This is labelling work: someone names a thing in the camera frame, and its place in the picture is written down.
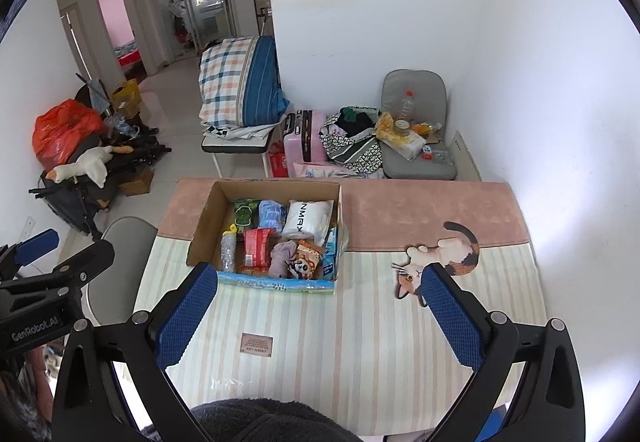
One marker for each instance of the red snack packet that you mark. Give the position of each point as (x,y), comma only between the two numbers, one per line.
(256,249)

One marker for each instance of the yellow paper bag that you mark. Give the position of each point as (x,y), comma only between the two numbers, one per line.
(125,96)

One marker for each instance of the blue green snack packet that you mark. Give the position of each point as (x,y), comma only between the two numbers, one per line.
(330,252)

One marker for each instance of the black folded stroller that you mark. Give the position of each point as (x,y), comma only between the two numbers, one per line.
(65,202)

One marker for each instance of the clear plastic pack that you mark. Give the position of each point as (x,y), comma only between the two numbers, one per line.
(442,156)

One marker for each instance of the person's dark fleece garment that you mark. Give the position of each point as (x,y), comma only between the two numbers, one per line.
(260,422)

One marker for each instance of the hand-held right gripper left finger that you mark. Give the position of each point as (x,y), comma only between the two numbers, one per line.
(187,312)

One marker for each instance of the grey cushioned chair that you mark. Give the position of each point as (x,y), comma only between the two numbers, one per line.
(420,81)

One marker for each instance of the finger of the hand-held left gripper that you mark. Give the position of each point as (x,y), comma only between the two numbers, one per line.
(35,242)
(90,257)

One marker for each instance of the person's left forearm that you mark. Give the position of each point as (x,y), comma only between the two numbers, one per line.
(25,392)

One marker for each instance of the clear bubble packet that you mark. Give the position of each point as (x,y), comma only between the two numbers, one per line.
(228,252)

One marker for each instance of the black white patterned bag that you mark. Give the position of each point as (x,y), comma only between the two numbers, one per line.
(355,154)

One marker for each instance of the yellow plastic bag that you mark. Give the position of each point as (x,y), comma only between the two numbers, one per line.
(386,127)

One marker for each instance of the grey white chair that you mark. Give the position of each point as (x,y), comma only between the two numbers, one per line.
(120,262)

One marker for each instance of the blue tissue packet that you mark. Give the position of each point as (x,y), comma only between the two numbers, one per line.
(271,216)

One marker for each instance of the red box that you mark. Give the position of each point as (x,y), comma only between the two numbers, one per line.
(278,161)

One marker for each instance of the pink suitcase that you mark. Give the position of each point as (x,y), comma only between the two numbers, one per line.
(305,136)

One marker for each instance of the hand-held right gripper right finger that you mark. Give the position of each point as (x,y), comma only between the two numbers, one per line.
(450,317)

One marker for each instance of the orange plastic bag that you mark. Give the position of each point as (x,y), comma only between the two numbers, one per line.
(65,131)

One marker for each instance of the plaid bedding bundle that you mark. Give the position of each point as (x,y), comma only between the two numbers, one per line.
(230,76)

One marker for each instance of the striped cat print tablecloth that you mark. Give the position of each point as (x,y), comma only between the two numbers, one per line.
(350,347)

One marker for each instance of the orange drink bottle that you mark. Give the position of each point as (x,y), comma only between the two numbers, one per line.
(425,127)

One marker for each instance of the white pillow packet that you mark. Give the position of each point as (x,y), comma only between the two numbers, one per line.
(307,219)

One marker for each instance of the clear plastic bottle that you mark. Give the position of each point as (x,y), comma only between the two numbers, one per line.
(406,109)

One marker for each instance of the grey plush toy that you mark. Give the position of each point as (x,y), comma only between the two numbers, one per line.
(282,259)

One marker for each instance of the white tissue package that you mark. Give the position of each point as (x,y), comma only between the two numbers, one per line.
(406,145)

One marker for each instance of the blue folder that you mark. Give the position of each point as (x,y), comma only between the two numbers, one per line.
(492,427)

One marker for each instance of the orange panda snack packet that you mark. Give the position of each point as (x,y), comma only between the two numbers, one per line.
(306,262)

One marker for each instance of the small brown cardboard box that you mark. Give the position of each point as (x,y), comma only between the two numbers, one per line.
(137,182)

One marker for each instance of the white goose plush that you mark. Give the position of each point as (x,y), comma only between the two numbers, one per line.
(90,166)

